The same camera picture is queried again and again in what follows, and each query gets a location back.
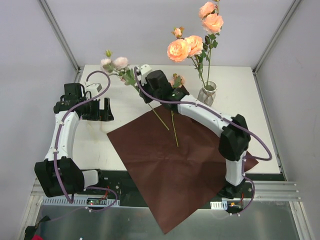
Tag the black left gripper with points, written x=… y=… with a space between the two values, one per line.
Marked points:
x=99 y=110

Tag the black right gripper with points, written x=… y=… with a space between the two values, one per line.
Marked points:
x=147 y=93

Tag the cream printed ribbon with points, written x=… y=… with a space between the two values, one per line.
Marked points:
x=102 y=127

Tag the pale pink flower stem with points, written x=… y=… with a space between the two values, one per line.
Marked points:
x=119 y=67

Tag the small pink bud stem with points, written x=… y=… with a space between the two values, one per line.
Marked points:
x=177 y=81

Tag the beige faceted vase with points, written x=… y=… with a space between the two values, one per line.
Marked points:
x=207 y=93

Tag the red wrapping paper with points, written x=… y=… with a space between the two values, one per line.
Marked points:
x=173 y=160

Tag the tall peach rose stem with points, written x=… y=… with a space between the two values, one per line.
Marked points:
x=212 y=22

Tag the large peach rose stem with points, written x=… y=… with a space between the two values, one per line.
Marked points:
x=183 y=48

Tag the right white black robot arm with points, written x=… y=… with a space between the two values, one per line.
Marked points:
x=232 y=131

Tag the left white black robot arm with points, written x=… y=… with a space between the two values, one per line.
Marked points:
x=58 y=174

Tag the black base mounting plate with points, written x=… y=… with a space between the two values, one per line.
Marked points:
x=128 y=194

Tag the red black object corner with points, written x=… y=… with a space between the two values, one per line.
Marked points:
x=30 y=231

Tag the shiny metal floor sheet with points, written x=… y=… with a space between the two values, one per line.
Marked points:
x=261 y=221

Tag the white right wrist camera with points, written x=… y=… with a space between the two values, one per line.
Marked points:
x=142 y=73

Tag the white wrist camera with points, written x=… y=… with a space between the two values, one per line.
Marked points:
x=93 y=89
x=142 y=73

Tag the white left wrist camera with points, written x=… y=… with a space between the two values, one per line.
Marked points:
x=93 y=89

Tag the left white cable duct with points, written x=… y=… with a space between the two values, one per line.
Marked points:
x=81 y=201

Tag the white cable duct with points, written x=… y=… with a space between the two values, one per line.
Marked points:
x=219 y=205
x=81 y=201

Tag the left aluminium frame post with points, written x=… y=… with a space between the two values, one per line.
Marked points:
x=59 y=34

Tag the aluminium frame post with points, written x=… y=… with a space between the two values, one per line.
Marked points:
x=276 y=35
x=59 y=34

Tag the right white cable duct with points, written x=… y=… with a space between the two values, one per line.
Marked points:
x=219 y=205

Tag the aluminium front rail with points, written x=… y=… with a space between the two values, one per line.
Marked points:
x=284 y=191

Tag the right aluminium frame post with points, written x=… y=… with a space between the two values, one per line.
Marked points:
x=276 y=35

